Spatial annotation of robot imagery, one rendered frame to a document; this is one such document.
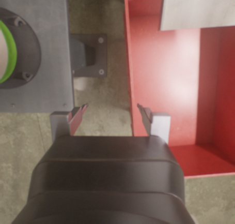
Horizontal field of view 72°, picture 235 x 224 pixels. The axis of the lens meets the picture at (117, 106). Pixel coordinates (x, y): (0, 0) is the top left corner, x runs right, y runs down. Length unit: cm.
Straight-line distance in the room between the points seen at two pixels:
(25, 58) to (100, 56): 94
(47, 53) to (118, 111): 102
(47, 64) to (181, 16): 32
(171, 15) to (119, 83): 89
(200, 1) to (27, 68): 39
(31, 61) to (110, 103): 101
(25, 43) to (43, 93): 10
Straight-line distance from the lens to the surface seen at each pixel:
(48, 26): 37
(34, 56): 36
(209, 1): 48
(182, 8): 46
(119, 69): 126
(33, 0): 39
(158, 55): 74
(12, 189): 198
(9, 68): 31
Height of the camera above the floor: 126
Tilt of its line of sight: 74 degrees down
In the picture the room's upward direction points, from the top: 179 degrees clockwise
